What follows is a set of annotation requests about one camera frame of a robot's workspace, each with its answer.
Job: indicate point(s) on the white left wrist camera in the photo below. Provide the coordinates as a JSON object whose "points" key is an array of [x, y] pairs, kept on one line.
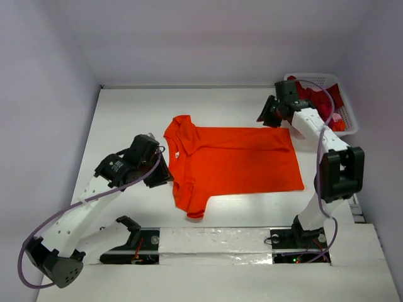
{"points": [[151, 136]]}

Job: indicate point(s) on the orange garment in basket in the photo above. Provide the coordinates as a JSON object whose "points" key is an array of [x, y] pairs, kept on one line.
{"points": [[339, 126]]}

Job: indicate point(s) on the dark red t-shirt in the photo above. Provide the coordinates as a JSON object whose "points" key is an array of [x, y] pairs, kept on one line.
{"points": [[320, 99]]}

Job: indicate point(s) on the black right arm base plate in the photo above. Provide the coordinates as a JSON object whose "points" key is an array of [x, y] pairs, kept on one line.
{"points": [[291, 245]]}

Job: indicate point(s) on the white plastic laundry basket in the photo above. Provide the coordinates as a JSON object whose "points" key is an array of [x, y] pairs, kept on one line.
{"points": [[326, 81]]}

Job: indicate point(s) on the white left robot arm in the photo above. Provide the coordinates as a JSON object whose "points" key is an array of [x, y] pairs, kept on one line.
{"points": [[56, 246]]}

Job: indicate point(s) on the orange t-shirt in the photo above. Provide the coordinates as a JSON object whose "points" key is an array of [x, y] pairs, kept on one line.
{"points": [[218, 161]]}

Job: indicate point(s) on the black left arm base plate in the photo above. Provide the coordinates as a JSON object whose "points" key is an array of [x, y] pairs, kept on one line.
{"points": [[140, 248]]}

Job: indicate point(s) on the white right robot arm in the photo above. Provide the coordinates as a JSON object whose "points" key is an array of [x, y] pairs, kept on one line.
{"points": [[340, 168]]}

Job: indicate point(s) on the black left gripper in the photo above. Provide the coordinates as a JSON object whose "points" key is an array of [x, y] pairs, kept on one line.
{"points": [[162, 177]]}

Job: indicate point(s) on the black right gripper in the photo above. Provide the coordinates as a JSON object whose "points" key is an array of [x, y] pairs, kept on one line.
{"points": [[269, 111]]}

